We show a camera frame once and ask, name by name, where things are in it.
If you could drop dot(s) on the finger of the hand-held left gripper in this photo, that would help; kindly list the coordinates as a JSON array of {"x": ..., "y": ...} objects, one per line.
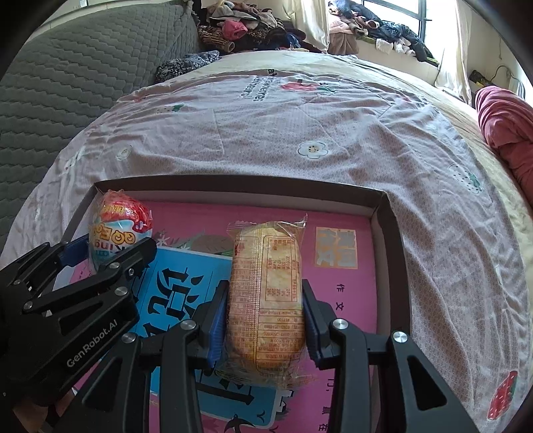
[
  {"x": 120, "y": 266},
  {"x": 75, "y": 254}
]

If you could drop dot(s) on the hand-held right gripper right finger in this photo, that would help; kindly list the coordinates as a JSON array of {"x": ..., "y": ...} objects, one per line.
[{"x": 310, "y": 329}]

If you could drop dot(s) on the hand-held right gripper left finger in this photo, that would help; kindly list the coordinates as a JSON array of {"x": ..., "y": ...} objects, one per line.
[{"x": 216, "y": 329}]

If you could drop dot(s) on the foil-wrapped toy egg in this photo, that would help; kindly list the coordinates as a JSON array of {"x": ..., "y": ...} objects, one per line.
[{"x": 120, "y": 225}]

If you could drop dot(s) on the shallow cardboard box pink print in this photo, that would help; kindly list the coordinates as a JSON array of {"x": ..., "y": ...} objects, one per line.
[{"x": 354, "y": 299}]

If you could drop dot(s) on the clear-wrapped orange snack packet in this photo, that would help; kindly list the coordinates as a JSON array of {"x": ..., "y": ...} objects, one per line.
[{"x": 266, "y": 299}]

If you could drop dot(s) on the grey quilted headboard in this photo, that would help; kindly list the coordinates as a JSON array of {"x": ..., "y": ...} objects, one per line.
[{"x": 70, "y": 83}]

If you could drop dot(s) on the pink printed bed sheet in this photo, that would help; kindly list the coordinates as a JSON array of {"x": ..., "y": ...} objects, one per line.
[{"x": 270, "y": 137}]

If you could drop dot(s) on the dark patterned pillow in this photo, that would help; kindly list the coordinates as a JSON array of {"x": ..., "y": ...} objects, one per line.
[{"x": 187, "y": 64}]

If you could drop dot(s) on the pile of clothes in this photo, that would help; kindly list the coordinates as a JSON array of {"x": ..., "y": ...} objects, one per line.
[{"x": 254, "y": 29}]

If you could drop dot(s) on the red blanket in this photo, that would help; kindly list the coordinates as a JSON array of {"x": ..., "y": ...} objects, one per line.
[{"x": 508, "y": 129}]

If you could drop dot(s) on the cream curtain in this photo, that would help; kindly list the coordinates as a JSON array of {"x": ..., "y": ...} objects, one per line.
[
  {"x": 456, "y": 54},
  {"x": 310, "y": 21}
]

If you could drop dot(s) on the clothes on windowsill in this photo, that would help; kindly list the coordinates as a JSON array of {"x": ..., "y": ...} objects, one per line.
[{"x": 387, "y": 29}]

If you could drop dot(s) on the window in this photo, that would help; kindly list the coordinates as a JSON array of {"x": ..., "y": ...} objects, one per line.
[{"x": 437, "y": 16}]

